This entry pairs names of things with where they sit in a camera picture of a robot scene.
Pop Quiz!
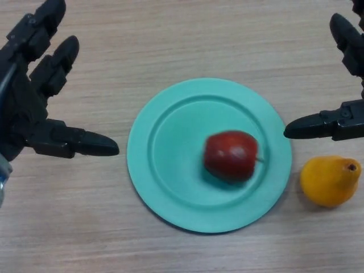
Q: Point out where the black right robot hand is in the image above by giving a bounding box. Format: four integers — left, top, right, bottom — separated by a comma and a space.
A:
284, 0, 364, 142

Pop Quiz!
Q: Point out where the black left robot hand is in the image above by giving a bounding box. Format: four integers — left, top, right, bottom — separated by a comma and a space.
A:
0, 0, 119, 163

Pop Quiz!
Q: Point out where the red apple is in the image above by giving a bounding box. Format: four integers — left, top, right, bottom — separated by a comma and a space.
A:
202, 130, 264, 184

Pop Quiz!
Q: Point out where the green round plate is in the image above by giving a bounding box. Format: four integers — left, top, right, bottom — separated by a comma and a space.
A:
127, 78, 293, 234

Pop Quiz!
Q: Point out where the yellow orange pear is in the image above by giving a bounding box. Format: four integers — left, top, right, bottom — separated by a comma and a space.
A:
300, 155, 362, 208

